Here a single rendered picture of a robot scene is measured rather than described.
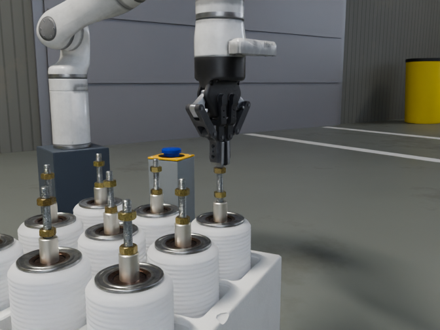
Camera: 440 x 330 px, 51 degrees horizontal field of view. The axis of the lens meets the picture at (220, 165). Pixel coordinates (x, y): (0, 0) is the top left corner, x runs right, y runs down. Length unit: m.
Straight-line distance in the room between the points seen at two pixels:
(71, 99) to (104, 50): 2.29
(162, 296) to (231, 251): 0.21
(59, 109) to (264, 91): 3.26
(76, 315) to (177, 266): 0.13
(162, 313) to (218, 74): 0.33
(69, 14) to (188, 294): 0.74
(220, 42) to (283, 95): 3.81
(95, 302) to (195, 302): 0.15
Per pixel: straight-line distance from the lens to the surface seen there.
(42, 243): 0.59
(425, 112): 5.52
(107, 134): 3.46
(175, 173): 0.90
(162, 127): 3.66
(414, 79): 5.52
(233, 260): 0.70
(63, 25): 1.15
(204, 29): 0.66
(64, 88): 1.17
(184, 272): 0.58
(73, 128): 1.18
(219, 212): 0.71
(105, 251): 0.65
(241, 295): 0.64
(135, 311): 0.49
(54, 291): 0.57
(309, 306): 1.02
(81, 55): 1.21
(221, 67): 0.65
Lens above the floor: 0.47
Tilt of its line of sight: 10 degrees down
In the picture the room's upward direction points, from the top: straight up
